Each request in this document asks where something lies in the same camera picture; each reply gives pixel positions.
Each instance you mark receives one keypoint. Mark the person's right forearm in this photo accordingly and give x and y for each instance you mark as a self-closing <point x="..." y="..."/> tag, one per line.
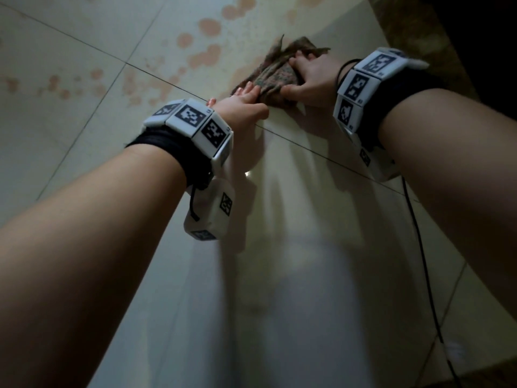
<point x="456" y="165"/>

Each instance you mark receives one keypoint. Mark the person's left thumb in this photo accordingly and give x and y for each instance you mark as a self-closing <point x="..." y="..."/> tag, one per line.
<point x="258" y="111"/>

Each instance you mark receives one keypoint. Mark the person's left forearm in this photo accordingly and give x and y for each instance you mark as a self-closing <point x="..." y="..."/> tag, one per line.
<point x="89" y="254"/>

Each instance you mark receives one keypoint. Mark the white marker wristband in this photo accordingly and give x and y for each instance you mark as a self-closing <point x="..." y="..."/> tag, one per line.
<point x="363" y="82"/>
<point x="194" y="123"/>

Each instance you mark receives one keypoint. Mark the person's right thumb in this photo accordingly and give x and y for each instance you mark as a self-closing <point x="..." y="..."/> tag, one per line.
<point x="293" y="91"/>

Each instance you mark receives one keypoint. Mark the brown patterned cleaning cloth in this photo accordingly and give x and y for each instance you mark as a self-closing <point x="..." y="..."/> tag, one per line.
<point x="278" y="72"/>

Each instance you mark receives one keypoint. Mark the person's left hand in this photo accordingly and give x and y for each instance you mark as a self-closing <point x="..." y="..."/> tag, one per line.
<point x="238" y="111"/>

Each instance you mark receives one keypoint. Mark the person's right hand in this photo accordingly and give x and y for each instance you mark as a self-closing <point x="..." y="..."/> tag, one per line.
<point x="321" y="82"/>

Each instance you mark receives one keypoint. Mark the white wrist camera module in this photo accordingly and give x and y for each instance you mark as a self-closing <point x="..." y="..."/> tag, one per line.
<point x="212" y="212"/>
<point x="375" y="159"/>

